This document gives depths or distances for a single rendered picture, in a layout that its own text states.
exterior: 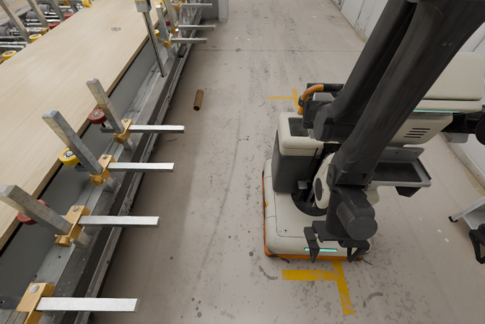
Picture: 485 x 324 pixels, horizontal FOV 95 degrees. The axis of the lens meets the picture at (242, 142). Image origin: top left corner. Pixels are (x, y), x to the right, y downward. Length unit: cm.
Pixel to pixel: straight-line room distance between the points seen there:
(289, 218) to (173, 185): 100
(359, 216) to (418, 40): 30
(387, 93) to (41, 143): 127
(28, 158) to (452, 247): 251
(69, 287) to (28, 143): 64
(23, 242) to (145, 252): 79
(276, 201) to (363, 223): 107
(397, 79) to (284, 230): 120
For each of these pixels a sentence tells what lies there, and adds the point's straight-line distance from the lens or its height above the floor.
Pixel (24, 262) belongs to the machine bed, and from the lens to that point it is 126.
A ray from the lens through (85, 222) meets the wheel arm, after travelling 103.
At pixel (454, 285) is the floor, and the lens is 212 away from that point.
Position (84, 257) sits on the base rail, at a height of 70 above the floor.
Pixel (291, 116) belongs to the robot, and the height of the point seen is 81.
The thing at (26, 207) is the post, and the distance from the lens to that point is 89.
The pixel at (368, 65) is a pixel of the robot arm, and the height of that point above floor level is 143.
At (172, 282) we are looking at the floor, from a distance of 171.
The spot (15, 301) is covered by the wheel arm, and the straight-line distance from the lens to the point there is 105.
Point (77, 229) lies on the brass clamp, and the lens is 105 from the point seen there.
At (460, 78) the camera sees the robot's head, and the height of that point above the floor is 135.
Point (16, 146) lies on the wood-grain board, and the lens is 137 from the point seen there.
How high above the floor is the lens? 163
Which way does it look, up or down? 48 degrees down
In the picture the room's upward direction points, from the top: straight up
